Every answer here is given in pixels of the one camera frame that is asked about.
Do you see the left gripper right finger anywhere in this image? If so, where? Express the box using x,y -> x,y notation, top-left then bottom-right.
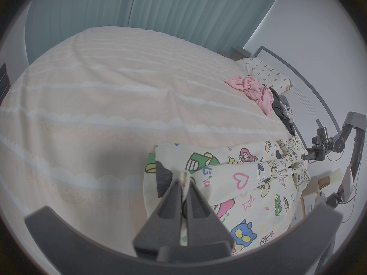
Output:
186,180 -> 235,255

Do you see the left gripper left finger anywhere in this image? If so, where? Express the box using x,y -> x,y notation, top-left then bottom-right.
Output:
133,179 -> 184,259

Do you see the white printed pyjama top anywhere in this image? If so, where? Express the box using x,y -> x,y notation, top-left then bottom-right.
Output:
143,138 -> 311,254

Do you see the pile of clothes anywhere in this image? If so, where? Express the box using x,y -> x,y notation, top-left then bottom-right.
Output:
270,88 -> 296,135

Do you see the brown cardboard box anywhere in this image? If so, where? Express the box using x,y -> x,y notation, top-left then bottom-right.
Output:
302,176 -> 330,198

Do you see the pink garment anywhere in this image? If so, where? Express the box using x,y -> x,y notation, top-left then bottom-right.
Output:
224,76 -> 274,115

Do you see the white printed pillow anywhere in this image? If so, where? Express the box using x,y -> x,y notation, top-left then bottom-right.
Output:
236,57 -> 291,92

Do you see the bed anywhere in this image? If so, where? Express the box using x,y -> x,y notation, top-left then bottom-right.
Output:
0,25 -> 342,254

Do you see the grey bedside table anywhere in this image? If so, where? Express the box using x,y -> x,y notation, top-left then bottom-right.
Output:
217,46 -> 251,61

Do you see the blue-green curtain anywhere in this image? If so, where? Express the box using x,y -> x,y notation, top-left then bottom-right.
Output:
25,0 -> 283,57

